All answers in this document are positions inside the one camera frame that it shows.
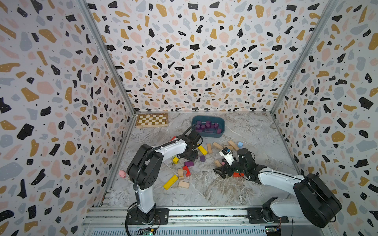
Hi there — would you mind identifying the yellow block near gripper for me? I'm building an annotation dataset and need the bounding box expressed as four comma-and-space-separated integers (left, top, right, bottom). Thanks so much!
163, 175, 179, 190

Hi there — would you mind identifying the purple rectangular block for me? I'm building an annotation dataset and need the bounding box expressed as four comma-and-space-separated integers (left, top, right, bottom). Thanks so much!
184, 161, 194, 167

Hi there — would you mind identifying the wooden chessboard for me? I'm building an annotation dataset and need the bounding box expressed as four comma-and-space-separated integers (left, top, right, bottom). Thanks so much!
135, 113, 168, 128

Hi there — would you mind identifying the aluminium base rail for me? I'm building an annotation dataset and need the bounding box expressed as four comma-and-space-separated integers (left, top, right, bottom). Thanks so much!
81, 206, 337, 236

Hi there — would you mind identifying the red arch block front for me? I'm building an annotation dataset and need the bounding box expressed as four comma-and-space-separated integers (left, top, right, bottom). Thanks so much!
183, 166, 191, 177

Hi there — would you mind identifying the aluminium corner post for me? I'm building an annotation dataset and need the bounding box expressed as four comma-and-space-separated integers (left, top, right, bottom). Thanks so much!
270, 0, 337, 117

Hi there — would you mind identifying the natural wood long block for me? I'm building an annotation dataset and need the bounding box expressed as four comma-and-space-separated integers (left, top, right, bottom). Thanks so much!
228, 140, 239, 151

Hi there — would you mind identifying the natural wood square block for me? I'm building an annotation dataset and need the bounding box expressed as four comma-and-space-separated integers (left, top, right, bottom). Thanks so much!
179, 181, 190, 189

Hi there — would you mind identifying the natural wood thick block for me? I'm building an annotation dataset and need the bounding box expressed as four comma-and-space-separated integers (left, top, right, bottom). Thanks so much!
213, 142, 223, 150

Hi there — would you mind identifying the natural wood long plank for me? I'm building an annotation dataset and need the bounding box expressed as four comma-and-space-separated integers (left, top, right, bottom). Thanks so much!
214, 160, 222, 168

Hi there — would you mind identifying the long yellow block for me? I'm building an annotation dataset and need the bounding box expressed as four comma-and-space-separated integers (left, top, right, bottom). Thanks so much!
198, 146, 208, 155

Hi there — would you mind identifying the teal plastic storage bin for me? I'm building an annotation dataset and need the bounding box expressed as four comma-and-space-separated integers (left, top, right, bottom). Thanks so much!
192, 116, 226, 138

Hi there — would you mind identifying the red wedge block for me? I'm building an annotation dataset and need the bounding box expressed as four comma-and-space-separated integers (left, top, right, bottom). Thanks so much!
233, 173, 244, 178

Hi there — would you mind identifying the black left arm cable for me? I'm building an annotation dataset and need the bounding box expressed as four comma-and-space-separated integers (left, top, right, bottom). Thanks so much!
124, 125, 197, 236

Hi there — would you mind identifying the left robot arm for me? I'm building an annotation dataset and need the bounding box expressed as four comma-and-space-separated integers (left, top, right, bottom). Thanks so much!
127, 128, 203, 224

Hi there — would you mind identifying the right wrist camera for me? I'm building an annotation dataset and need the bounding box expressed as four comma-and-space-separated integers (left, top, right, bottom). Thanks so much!
219, 147, 235, 166

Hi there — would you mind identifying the yellow cube block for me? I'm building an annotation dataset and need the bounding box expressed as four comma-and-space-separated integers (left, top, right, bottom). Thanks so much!
172, 157, 179, 164

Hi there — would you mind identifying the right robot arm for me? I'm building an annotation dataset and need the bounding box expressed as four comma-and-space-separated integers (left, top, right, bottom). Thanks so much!
214, 148, 342, 228

